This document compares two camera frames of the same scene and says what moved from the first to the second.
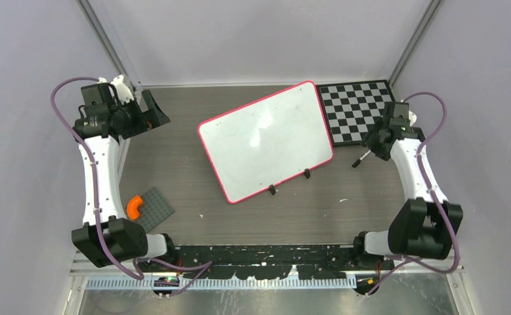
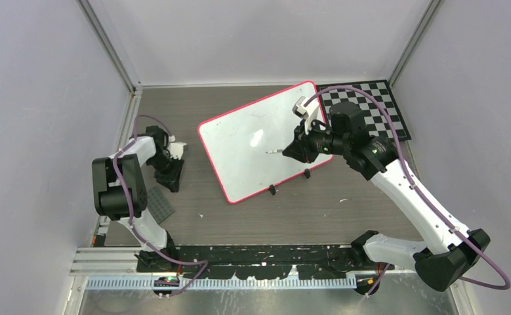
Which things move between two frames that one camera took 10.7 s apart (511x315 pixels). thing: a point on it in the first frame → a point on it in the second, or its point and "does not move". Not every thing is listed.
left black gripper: [154, 117] → [170, 180]
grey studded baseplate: [153, 210] does not move
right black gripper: [370, 142] → [301, 149]
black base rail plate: [277, 261] does not move
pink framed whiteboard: [268, 142] does not move
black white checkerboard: [352, 109] does not move
